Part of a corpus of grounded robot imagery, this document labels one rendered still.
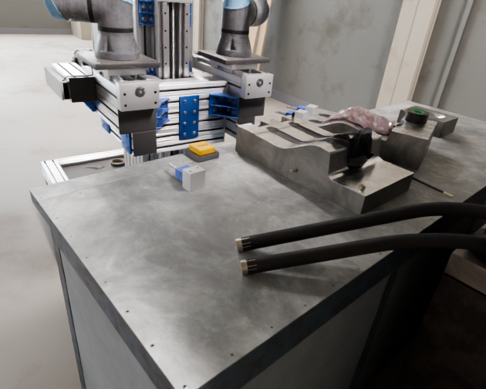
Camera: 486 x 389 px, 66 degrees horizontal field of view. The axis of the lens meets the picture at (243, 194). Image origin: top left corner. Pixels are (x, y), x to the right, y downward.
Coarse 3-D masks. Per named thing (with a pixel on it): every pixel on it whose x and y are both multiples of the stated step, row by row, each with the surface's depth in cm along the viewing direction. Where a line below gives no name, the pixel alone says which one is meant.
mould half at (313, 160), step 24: (264, 120) 131; (288, 120) 133; (240, 144) 125; (264, 144) 117; (288, 144) 114; (312, 144) 102; (336, 144) 103; (288, 168) 112; (312, 168) 104; (336, 168) 103; (360, 168) 109; (384, 168) 110; (336, 192) 100; (360, 192) 95; (384, 192) 101
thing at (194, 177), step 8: (176, 168) 103; (184, 168) 103; (192, 168) 101; (200, 168) 101; (176, 176) 104; (184, 176) 100; (192, 176) 98; (200, 176) 100; (184, 184) 101; (192, 184) 100; (200, 184) 102
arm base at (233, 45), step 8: (224, 32) 151; (232, 32) 150; (240, 32) 150; (248, 32) 154; (224, 40) 152; (232, 40) 151; (240, 40) 151; (248, 40) 154; (216, 48) 156; (224, 48) 152; (232, 48) 152; (240, 48) 152; (248, 48) 154; (232, 56) 152; (240, 56) 153; (248, 56) 156
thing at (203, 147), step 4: (192, 144) 120; (196, 144) 120; (200, 144) 121; (204, 144) 121; (208, 144) 121; (192, 148) 119; (196, 148) 118; (200, 148) 118; (204, 148) 118; (208, 148) 119; (212, 148) 120; (196, 152) 118; (200, 152) 117; (204, 152) 118; (208, 152) 119; (212, 152) 120
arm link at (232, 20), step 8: (224, 0) 146; (232, 0) 144; (240, 0) 144; (248, 0) 146; (224, 8) 147; (232, 8) 145; (240, 8) 146; (248, 8) 148; (256, 8) 153; (224, 16) 149; (232, 16) 147; (240, 16) 147; (248, 16) 149; (256, 16) 155; (224, 24) 150; (232, 24) 148; (240, 24) 148; (248, 24) 151
